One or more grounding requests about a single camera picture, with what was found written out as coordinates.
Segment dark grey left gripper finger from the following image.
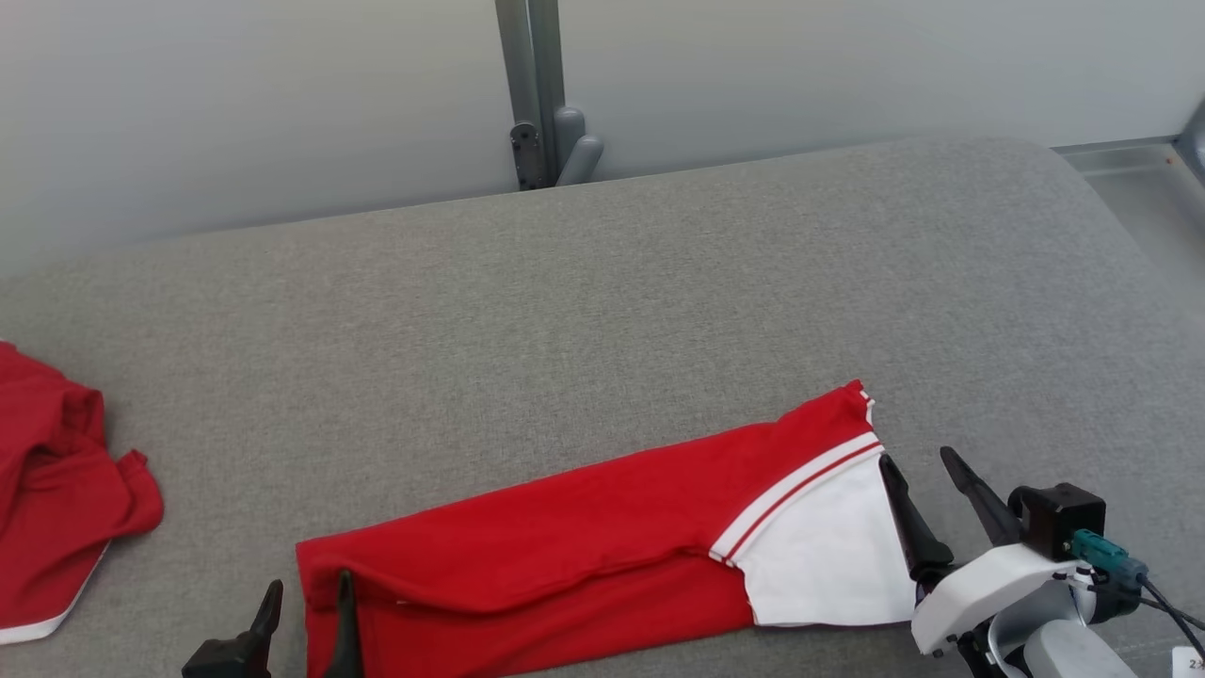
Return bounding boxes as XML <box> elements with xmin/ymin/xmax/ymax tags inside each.
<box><xmin>325</xmin><ymin>569</ymin><xmax>363</xmax><ymax>678</ymax></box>
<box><xmin>249</xmin><ymin>579</ymin><xmax>283</xmax><ymax>649</ymax></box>

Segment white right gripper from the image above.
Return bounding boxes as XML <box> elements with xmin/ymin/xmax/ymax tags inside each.
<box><xmin>877</xmin><ymin>446</ymin><xmax>1093</xmax><ymax>657</ymax></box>

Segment red shorts with white trim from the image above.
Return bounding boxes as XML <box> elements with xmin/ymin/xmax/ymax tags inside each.
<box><xmin>0</xmin><ymin>341</ymin><xmax>165</xmax><ymax>646</ymax></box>

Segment red and white jersey shirt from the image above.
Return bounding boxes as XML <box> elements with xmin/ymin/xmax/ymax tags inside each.
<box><xmin>295</xmin><ymin>379</ymin><xmax>920</xmax><ymax>678</ymax></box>

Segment metal floor track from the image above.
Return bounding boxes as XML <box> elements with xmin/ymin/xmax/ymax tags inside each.
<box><xmin>1054</xmin><ymin>137</ymin><xmax>1187</xmax><ymax>176</ymax></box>

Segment grey chair leg with caster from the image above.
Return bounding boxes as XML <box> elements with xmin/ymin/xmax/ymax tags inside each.
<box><xmin>1177</xmin><ymin>99</ymin><xmax>1205</xmax><ymax>182</ymax></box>

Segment teal right camera connector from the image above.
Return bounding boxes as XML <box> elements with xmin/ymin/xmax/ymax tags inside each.
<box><xmin>1071</xmin><ymin>529</ymin><xmax>1149</xmax><ymax>590</ymax></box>

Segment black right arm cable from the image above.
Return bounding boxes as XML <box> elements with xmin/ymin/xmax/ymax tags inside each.
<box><xmin>1134</xmin><ymin>574</ymin><xmax>1205</xmax><ymax>660</ymax></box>

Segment grey metal partition post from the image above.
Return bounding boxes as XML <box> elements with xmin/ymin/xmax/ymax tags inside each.
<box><xmin>494</xmin><ymin>0</ymin><xmax>568</xmax><ymax>189</ymax></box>

